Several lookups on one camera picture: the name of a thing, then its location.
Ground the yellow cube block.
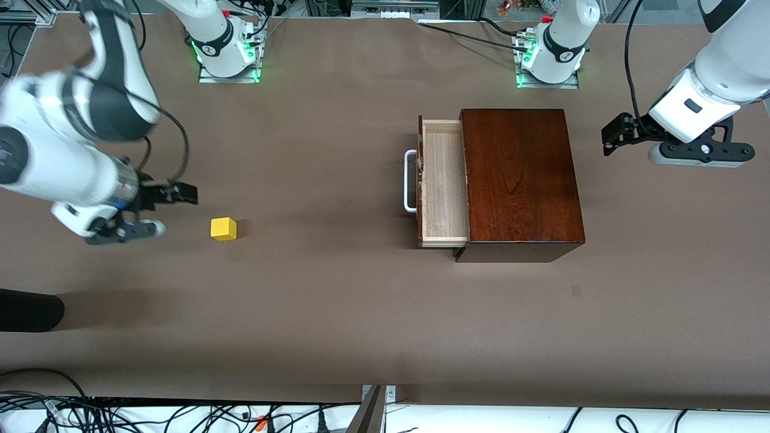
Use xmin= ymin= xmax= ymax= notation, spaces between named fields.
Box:
xmin=211 ymin=217 xmax=238 ymax=242

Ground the wooden drawer with white handle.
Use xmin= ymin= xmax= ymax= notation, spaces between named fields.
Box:
xmin=403 ymin=115 xmax=470 ymax=248

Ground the dark brown wooden cabinet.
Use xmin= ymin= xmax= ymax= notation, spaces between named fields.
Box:
xmin=454 ymin=108 xmax=586 ymax=263

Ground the black ribbed cylinder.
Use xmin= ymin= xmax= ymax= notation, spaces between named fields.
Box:
xmin=0 ymin=289 xmax=65 ymax=333

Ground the silver metal box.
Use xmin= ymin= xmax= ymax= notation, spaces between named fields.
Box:
xmin=352 ymin=0 xmax=440 ymax=19

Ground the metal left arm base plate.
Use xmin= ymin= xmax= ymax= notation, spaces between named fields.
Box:
xmin=514 ymin=33 xmax=581 ymax=90

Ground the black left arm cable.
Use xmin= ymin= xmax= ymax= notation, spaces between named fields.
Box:
xmin=624 ymin=0 xmax=656 ymax=138

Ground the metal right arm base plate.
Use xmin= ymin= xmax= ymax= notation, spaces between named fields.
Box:
xmin=199 ymin=24 xmax=262 ymax=84

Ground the black cable on table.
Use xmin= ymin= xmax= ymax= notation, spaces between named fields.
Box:
xmin=418 ymin=20 xmax=525 ymax=52

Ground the aluminium frame profile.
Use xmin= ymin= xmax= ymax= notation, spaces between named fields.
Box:
xmin=0 ymin=9 xmax=58 ymax=26

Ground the silver metal bracket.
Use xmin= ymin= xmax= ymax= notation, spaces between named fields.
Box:
xmin=362 ymin=385 xmax=397 ymax=405

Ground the dark grey mount beam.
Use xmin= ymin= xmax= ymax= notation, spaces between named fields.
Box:
xmin=348 ymin=385 xmax=387 ymax=433

